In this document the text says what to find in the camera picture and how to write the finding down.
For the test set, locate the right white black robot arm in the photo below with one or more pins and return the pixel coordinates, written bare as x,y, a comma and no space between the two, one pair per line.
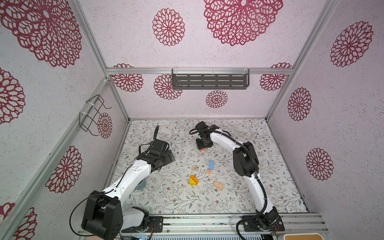
246,164

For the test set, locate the yellow orange triangle block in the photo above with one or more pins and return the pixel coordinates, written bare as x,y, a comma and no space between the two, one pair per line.
193,181

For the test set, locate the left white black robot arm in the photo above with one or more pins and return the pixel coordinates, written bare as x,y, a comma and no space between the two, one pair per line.
104,216

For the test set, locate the blue wood block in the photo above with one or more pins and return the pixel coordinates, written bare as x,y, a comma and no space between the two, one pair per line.
211,165

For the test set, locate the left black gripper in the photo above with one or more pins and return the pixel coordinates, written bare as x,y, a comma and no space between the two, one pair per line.
169,157

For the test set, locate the black wire wall basket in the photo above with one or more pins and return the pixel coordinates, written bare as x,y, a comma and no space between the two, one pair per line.
91,116

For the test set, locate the teal ceramic cup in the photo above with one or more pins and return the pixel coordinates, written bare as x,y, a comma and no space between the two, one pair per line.
142,184

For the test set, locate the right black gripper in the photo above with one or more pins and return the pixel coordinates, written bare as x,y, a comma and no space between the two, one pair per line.
199,146

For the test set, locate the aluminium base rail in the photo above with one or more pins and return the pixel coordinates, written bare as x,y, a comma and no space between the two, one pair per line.
225,224

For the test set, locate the natural wood rectangular block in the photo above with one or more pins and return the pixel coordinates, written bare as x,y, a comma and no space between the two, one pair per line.
218,185

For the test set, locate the grey slotted wall shelf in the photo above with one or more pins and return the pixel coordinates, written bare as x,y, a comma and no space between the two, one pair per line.
198,81

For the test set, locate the orange white box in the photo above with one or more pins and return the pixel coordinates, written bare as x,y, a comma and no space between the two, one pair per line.
301,236

